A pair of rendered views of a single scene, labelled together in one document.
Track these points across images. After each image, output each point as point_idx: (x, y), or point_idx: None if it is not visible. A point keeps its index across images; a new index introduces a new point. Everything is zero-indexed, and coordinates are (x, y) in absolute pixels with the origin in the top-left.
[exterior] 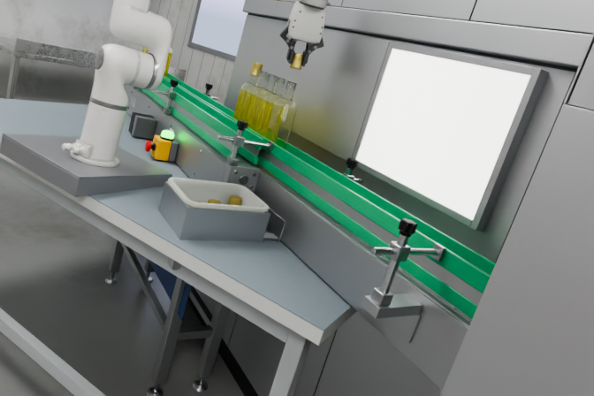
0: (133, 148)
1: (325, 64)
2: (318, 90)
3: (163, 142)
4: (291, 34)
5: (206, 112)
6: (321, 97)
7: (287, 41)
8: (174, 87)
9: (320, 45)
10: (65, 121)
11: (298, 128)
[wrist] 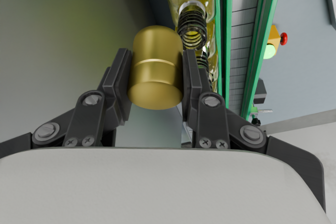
0: (279, 50)
1: (25, 98)
2: (66, 30)
3: (275, 37)
4: (293, 183)
5: (264, 45)
6: None
7: (251, 127)
8: (254, 118)
9: (4, 153)
10: (313, 86)
11: (121, 6)
